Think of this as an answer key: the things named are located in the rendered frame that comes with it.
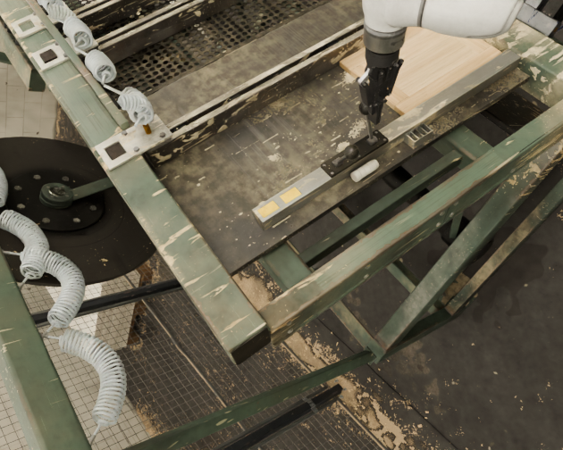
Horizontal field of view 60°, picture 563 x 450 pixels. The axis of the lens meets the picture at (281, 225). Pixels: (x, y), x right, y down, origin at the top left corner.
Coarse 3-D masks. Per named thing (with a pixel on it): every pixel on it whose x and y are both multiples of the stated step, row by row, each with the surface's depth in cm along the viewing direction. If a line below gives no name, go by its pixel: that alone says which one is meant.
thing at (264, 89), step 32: (352, 32) 156; (288, 64) 148; (320, 64) 151; (128, 96) 124; (224, 96) 143; (256, 96) 144; (160, 128) 133; (192, 128) 137; (224, 128) 145; (128, 160) 128; (160, 160) 138
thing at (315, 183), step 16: (496, 64) 146; (512, 64) 147; (464, 80) 144; (480, 80) 143; (496, 80) 148; (448, 96) 141; (464, 96) 142; (416, 112) 138; (432, 112) 138; (384, 128) 136; (400, 128) 136; (368, 160) 134; (320, 176) 129; (336, 176) 129; (304, 192) 127; (320, 192) 130; (256, 208) 125; (288, 208) 125; (272, 224) 126
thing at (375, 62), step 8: (368, 56) 107; (376, 56) 105; (384, 56) 105; (392, 56) 105; (368, 64) 108; (376, 64) 107; (384, 64) 106; (392, 64) 107; (368, 72) 109; (376, 72) 110; (384, 72) 112; (376, 80) 113
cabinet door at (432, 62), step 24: (408, 48) 156; (432, 48) 156; (456, 48) 155; (480, 48) 153; (360, 72) 152; (408, 72) 151; (432, 72) 150; (456, 72) 149; (408, 96) 145; (432, 96) 144
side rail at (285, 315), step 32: (544, 128) 131; (480, 160) 127; (512, 160) 126; (448, 192) 122; (480, 192) 130; (384, 224) 118; (416, 224) 118; (352, 256) 114; (384, 256) 119; (320, 288) 111; (352, 288) 120; (288, 320) 108
